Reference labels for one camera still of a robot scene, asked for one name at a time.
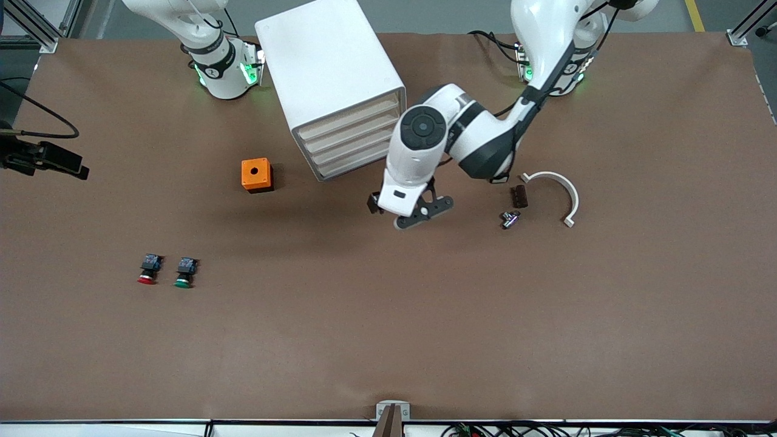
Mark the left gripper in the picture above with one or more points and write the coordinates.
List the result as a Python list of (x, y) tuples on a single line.
[(374, 204)]

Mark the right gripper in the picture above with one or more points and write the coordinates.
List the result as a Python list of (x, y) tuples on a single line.
[(17, 155)]

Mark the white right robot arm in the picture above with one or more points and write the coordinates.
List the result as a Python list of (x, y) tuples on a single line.
[(218, 73)]

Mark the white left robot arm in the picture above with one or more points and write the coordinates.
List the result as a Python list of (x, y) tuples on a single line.
[(419, 127)]

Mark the red mushroom push button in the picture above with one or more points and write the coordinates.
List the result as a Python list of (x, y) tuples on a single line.
[(149, 270)]

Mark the green mushroom push button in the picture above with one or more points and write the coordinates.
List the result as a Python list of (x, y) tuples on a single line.
[(184, 273)]

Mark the brown terminal block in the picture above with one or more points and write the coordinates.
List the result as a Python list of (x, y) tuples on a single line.
[(519, 196)]

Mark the orange box with hole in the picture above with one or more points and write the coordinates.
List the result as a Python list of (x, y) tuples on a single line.
[(255, 173)]

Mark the white curved plastic bracket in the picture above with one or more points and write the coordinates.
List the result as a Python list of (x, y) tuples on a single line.
[(549, 175)]

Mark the aluminium frame profile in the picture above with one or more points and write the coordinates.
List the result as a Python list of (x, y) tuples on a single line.
[(743, 30), (36, 24)]

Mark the white table edge rail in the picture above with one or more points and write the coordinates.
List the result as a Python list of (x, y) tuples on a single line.
[(121, 428)]

